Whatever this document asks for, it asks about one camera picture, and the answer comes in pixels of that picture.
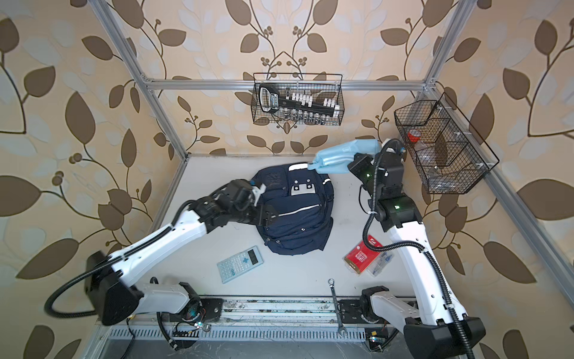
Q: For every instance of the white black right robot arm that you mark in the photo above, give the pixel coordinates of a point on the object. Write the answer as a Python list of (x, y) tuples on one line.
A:
[(439, 325)]

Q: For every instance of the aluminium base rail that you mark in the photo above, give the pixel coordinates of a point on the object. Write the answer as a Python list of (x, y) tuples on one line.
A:
[(261, 319)]

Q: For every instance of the light blue pencil case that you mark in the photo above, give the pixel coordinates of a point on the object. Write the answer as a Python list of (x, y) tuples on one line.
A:
[(335, 160)]

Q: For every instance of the red cap clear bottle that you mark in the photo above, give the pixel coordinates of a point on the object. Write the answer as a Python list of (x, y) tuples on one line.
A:
[(424, 152)]

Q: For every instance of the socket set black rail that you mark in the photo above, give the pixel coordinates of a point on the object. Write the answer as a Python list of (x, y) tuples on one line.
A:
[(282, 101)]

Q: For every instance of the red book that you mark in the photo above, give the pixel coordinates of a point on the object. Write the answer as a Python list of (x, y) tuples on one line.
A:
[(360, 257)]

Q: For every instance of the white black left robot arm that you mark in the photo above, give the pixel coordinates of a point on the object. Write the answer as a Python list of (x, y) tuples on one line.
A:
[(110, 281)]

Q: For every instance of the black wire basket back wall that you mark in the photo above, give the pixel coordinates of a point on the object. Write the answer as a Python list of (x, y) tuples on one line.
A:
[(322, 85)]

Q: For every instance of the navy blue school backpack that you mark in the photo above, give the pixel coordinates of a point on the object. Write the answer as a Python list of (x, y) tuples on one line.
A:
[(303, 200)]

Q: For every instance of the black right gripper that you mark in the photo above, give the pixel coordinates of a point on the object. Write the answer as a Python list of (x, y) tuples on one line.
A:
[(358, 167)]

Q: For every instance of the black wire basket right wall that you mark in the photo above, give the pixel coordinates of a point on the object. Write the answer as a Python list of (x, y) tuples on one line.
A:
[(463, 157)]

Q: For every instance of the silver combination wrench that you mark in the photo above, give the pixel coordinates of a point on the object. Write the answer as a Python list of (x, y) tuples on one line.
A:
[(341, 328)]

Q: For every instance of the light blue calculator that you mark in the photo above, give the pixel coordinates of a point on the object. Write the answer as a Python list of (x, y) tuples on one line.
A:
[(239, 264)]

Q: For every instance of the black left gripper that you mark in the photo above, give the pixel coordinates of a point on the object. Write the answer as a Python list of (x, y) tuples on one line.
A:
[(267, 219)]

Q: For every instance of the black wire basket wall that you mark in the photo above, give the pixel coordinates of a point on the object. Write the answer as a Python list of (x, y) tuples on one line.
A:
[(463, 157), (322, 85)]

